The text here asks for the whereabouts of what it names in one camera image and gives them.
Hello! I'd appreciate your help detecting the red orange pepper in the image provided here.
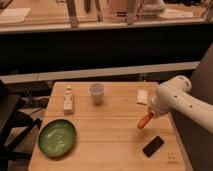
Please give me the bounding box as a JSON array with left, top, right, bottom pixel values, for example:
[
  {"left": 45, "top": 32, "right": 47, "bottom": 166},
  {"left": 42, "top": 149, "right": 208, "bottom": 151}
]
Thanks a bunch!
[{"left": 137, "top": 113, "right": 154, "bottom": 129}]

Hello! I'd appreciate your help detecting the green round plate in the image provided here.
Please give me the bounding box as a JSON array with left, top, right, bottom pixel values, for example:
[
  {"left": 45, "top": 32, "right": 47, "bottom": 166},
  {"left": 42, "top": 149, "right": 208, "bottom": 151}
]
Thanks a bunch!
[{"left": 38, "top": 119, "right": 76, "bottom": 158}]

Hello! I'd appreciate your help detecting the black smartphone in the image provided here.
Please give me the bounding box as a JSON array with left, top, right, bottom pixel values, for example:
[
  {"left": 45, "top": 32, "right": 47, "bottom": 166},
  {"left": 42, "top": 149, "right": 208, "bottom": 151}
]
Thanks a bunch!
[{"left": 142, "top": 136, "right": 164, "bottom": 157}]

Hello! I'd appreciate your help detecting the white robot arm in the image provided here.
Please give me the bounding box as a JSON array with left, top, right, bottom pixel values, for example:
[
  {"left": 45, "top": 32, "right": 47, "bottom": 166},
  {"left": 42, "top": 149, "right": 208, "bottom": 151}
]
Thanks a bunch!
[{"left": 149, "top": 75, "right": 213, "bottom": 133}]

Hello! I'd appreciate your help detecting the white plastic cup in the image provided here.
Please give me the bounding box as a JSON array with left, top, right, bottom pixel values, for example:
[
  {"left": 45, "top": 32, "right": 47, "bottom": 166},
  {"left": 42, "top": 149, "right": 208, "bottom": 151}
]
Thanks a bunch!
[{"left": 89, "top": 83, "right": 104, "bottom": 105}]

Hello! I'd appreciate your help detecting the white sponge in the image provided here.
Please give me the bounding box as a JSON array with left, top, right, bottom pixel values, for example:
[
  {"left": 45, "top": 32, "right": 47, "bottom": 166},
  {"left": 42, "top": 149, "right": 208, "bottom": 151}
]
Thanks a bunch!
[{"left": 137, "top": 90, "right": 148, "bottom": 105}]

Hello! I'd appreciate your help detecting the black side table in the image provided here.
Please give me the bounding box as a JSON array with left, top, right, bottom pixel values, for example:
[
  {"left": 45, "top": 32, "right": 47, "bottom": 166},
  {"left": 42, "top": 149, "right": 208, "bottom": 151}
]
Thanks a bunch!
[{"left": 0, "top": 80, "right": 42, "bottom": 171}]

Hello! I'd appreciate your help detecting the white small bottle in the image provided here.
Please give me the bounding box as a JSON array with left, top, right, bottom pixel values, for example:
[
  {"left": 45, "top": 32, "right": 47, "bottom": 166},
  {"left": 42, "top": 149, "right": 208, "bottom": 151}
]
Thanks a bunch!
[{"left": 63, "top": 86, "right": 74, "bottom": 115}]

